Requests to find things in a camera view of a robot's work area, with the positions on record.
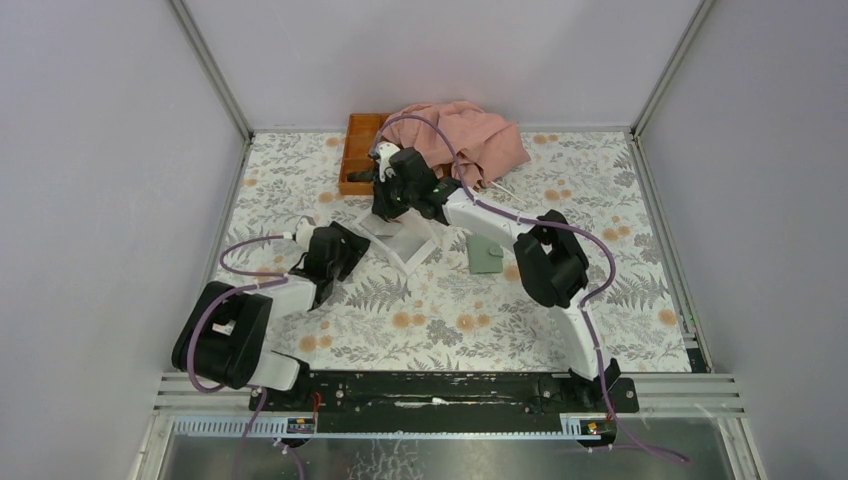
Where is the white plastic card box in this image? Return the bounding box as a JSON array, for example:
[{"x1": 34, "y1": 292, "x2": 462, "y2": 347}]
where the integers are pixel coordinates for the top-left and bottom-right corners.
[{"x1": 354, "y1": 211, "x2": 437, "y2": 276}]

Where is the green card holder wallet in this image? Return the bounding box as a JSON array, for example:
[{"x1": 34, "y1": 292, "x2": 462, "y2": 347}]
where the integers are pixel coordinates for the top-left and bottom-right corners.
[{"x1": 466, "y1": 235, "x2": 504, "y2": 275}]

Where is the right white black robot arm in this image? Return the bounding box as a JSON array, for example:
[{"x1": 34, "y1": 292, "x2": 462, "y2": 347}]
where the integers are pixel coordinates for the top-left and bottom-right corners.
[{"x1": 368, "y1": 142, "x2": 620, "y2": 412}]

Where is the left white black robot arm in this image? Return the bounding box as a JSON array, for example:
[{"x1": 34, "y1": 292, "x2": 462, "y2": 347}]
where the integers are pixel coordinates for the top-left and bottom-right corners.
[{"x1": 171, "y1": 218, "x2": 371, "y2": 411}]

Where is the dark green crumpled item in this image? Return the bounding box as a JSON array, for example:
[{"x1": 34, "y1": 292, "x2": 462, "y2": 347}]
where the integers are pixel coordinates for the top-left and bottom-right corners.
[{"x1": 346, "y1": 170, "x2": 379, "y2": 184}]

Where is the wooden compartment tray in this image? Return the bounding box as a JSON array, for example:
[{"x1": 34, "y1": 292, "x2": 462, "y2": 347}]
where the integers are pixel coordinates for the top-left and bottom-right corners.
[{"x1": 337, "y1": 113, "x2": 390, "y2": 196}]

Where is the pink cloth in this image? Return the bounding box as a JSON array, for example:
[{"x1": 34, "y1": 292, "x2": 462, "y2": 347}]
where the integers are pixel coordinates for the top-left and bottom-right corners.
[{"x1": 382, "y1": 101, "x2": 531, "y2": 189}]

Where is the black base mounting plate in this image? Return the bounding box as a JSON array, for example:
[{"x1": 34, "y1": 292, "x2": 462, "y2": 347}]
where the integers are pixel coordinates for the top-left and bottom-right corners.
[{"x1": 249, "y1": 370, "x2": 640, "y2": 431}]

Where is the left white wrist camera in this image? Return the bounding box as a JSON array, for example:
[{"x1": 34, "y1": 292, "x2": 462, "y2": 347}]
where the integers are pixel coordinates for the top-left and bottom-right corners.
[{"x1": 282, "y1": 216, "x2": 317, "y2": 250}]

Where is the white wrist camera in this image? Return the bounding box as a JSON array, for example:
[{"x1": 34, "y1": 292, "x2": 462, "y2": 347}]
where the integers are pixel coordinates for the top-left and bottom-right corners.
[
  {"x1": 282, "y1": 216, "x2": 317, "y2": 250},
  {"x1": 368, "y1": 141, "x2": 401, "y2": 183}
]

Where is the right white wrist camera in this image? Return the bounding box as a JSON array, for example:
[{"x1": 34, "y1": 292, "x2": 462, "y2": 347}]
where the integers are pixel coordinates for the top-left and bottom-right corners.
[{"x1": 368, "y1": 141, "x2": 401, "y2": 183}]

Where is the white slotted cable duct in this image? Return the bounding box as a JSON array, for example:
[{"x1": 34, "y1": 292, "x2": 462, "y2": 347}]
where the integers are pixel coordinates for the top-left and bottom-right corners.
[{"x1": 173, "y1": 415, "x2": 611, "y2": 442}]

